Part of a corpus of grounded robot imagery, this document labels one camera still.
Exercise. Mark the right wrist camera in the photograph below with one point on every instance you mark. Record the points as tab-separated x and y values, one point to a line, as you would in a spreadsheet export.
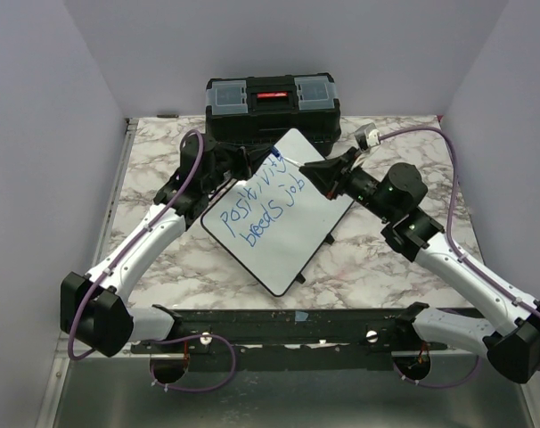
367	137

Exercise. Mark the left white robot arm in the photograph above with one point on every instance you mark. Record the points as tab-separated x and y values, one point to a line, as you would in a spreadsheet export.
93	306

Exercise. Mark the white whiteboard black frame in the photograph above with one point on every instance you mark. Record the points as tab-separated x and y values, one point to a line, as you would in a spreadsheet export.
275	222

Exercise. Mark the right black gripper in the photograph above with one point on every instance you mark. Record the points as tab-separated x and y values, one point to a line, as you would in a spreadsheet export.
328	175

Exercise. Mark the aluminium side rail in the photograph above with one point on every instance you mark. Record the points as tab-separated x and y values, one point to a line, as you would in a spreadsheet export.
61	362

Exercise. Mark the white whiteboard marker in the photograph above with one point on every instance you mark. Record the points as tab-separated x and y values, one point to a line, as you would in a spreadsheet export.
292	162

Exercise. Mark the black plastic toolbox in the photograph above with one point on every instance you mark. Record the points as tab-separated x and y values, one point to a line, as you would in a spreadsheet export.
263	109

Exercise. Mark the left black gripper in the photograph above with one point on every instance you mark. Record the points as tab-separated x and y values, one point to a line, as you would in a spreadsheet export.
248	158

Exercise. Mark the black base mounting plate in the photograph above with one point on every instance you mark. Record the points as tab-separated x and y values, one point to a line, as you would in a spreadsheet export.
290	340

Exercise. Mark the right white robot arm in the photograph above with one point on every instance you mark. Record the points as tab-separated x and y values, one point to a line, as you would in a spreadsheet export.
507	334

